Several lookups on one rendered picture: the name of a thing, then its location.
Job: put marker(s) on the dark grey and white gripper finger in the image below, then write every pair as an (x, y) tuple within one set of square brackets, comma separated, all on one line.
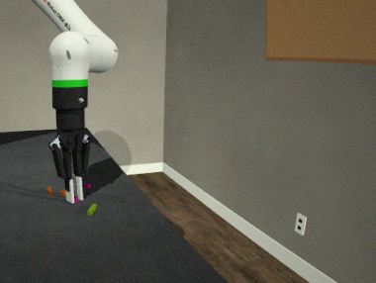
[(63, 168), (77, 156)]

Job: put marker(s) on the lime green rod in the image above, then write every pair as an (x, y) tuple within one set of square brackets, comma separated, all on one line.
[(91, 210)]

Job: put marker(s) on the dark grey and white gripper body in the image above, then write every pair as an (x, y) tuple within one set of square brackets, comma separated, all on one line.
[(67, 124)]

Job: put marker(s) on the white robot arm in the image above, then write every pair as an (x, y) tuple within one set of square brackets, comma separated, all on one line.
[(71, 53)]

